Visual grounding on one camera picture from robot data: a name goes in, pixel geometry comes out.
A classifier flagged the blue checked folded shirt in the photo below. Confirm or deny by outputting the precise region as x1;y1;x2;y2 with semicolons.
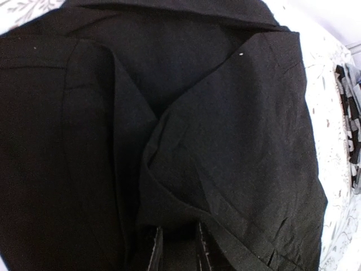
335;64;360;194

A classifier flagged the black long sleeve shirt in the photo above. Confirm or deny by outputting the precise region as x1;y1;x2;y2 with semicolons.
0;0;329;271

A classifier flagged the floral patterned table cloth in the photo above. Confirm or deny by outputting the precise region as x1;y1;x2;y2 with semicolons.
0;0;361;271

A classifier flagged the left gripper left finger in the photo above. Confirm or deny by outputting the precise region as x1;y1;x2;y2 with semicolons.
147;227;163;271

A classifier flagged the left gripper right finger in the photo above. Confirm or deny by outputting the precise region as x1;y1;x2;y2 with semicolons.
196;222;212;271

